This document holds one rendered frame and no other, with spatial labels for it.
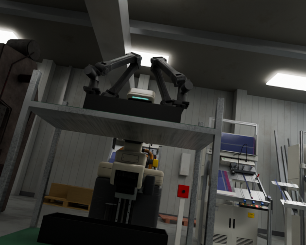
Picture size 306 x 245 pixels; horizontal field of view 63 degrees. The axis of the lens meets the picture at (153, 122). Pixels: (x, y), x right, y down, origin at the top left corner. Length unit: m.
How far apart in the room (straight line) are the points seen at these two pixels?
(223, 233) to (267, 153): 4.68
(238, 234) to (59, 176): 5.18
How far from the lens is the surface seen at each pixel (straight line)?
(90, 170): 7.32
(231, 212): 3.74
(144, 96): 1.84
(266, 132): 8.19
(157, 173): 2.05
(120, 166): 1.77
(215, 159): 1.12
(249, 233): 3.84
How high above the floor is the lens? 0.64
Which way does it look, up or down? 15 degrees up
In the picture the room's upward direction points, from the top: 9 degrees clockwise
